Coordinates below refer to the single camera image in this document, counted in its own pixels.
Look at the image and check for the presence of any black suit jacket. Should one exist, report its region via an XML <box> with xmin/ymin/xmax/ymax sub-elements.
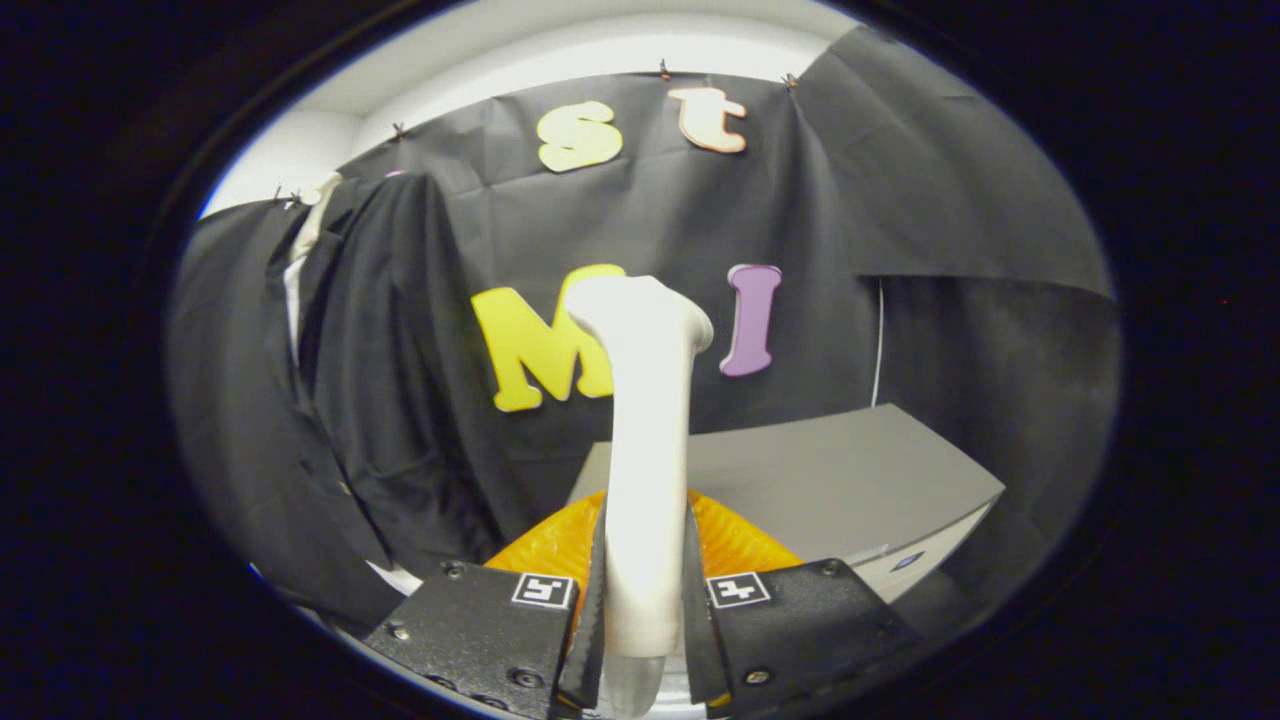
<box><xmin>270</xmin><ymin>172</ymin><xmax>506</xmax><ymax>631</ymax></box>

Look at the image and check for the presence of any white garment steamer with hose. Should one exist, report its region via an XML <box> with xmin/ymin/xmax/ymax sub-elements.
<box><xmin>565</xmin><ymin>275</ymin><xmax>715</xmax><ymax>719</ymax></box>

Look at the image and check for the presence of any white shirt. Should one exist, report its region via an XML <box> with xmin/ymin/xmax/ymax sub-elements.
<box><xmin>283</xmin><ymin>172</ymin><xmax>423</xmax><ymax>598</ymax></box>

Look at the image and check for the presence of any grey cabinet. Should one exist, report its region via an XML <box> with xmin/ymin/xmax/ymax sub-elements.
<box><xmin>568</xmin><ymin>403</ymin><xmax>1006</xmax><ymax>606</ymax></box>

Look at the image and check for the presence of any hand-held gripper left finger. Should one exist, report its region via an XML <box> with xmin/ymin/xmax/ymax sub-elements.
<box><xmin>362</xmin><ymin>490</ymin><xmax>609</xmax><ymax>720</ymax></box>

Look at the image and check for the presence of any black backdrop cloth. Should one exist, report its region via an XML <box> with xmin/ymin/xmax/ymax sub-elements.
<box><xmin>168</xmin><ymin>25</ymin><xmax>1119</xmax><ymax>641</ymax></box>

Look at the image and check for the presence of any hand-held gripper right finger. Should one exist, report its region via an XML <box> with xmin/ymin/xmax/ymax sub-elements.
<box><xmin>683</xmin><ymin>488</ymin><xmax>926</xmax><ymax>716</ymax></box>

